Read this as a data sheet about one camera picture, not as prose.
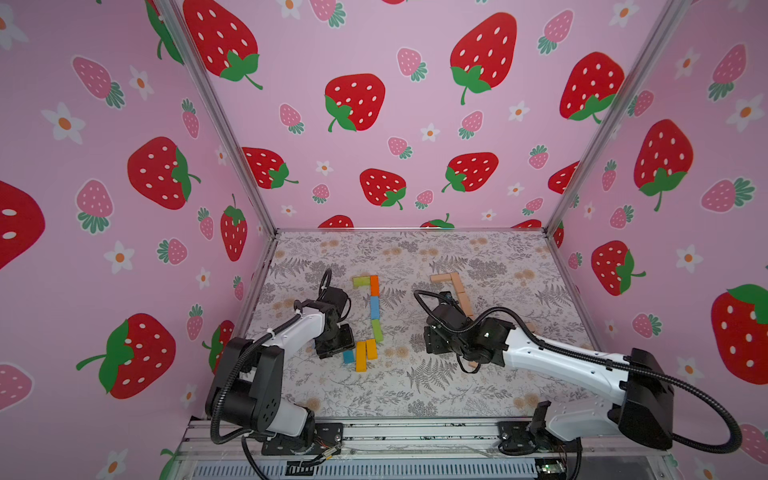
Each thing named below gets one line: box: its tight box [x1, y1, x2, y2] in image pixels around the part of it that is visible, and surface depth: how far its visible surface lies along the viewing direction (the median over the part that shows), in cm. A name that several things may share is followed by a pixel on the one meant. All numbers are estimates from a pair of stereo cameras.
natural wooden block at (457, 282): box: [450, 272, 465, 293], surface depth 108 cm
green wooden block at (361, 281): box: [352, 276, 370, 286], surface depth 107 cm
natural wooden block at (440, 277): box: [430, 274, 452, 282], surface depth 110 cm
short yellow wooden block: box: [366, 339, 379, 360], surface depth 91 cm
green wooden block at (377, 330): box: [371, 319, 383, 342], surface depth 96 cm
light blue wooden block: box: [370, 296, 381, 320], surface depth 100 cm
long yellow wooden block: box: [356, 341, 367, 373], surface depth 89 cm
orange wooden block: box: [369, 275, 381, 297], surface depth 106 cm
